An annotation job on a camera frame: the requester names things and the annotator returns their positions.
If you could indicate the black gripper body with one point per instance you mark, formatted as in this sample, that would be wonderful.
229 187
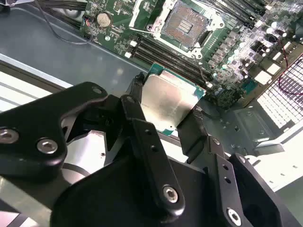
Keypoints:
118 194

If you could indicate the metal socket cover frame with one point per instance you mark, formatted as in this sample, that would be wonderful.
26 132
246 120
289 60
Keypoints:
159 19

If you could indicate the silver CPU green edge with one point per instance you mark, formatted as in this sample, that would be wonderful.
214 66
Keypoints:
165 101

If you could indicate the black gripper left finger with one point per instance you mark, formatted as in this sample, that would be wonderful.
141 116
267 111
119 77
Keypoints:
35 123

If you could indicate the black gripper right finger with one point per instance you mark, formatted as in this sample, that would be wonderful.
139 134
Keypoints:
191 142

